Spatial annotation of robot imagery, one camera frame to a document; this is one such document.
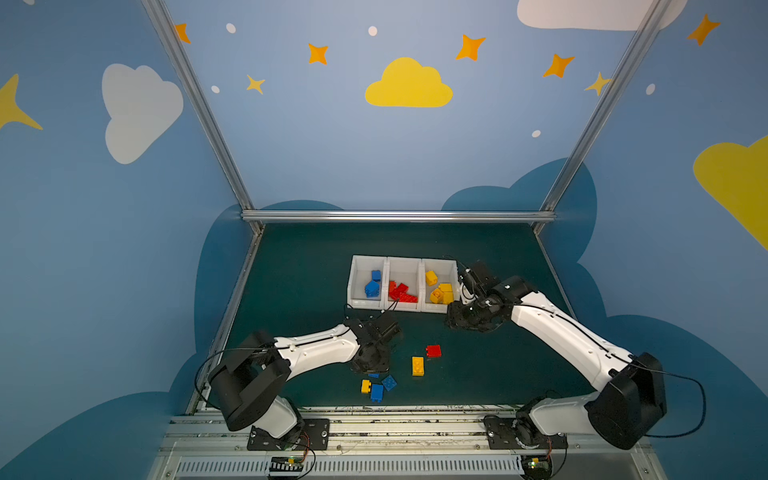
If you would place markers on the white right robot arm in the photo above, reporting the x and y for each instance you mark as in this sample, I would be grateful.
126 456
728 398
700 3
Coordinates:
628 396

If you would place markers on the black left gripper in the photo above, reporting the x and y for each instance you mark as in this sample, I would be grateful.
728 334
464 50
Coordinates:
370 358

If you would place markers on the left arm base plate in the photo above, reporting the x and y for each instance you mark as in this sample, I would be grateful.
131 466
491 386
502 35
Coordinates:
308 434

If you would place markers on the controller board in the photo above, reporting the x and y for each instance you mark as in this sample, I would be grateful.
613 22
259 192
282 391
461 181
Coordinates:
286 467
536 468

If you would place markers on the aluminium frame post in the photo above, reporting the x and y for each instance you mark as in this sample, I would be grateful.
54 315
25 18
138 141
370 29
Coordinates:
161 21
638 47

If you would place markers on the red lego long brick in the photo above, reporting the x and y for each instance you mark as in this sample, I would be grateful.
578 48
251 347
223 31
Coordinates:
407 298

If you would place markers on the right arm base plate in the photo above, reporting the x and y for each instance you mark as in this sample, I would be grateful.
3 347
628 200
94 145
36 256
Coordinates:
508 433

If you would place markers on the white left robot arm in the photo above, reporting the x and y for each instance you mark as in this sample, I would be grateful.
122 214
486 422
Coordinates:
248 381

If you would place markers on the right controller board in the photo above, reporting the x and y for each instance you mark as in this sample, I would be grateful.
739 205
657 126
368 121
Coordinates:
536 468

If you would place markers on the aluminium frame post left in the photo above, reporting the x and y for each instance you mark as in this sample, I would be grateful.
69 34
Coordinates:
161 21

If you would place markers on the aluminium frame post right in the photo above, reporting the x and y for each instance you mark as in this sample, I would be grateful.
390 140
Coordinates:
638 47

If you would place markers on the white right bin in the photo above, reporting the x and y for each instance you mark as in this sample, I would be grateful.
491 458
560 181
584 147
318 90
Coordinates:
447 272

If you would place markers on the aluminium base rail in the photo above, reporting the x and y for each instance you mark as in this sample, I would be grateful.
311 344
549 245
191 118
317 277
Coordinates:
391 442

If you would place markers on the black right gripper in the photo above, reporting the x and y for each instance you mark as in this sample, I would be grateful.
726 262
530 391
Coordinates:
466 315

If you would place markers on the left controller board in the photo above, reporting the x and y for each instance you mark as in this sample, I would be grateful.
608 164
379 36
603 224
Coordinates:
286 467

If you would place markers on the white left bin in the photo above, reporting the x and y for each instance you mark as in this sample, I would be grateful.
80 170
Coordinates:
359 275

